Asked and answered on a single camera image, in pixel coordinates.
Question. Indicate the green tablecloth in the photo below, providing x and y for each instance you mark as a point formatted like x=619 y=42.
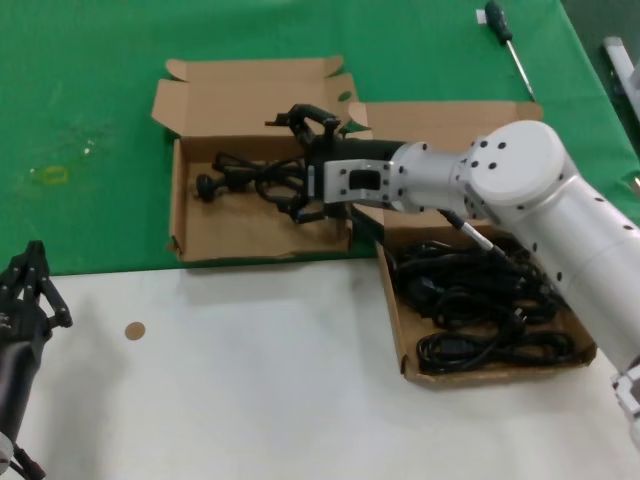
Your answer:
x=75 y=75

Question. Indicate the grey metal profile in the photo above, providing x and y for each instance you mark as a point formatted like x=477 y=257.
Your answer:
x=620 y=60

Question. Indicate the small white paper tag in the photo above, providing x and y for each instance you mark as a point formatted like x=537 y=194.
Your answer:
x=480 y=17

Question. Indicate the round brown cardboard disc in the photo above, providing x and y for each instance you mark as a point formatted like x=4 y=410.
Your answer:
x=134 y=331

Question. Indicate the empty-lid brown cardboard box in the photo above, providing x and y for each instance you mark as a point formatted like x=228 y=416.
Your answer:
x=240 y=235

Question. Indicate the yellow rubber band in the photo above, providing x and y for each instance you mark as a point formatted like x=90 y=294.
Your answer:
x=47 y=172

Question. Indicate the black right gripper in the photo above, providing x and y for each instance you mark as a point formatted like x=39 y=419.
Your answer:
x=360 y=150

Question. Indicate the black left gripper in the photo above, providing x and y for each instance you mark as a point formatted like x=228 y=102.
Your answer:
x=20 y=325

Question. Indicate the small grey edge object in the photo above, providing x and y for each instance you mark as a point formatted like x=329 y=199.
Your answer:
x=636 y=183

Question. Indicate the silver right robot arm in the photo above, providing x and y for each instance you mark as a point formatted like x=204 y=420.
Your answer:
x=525 y=165

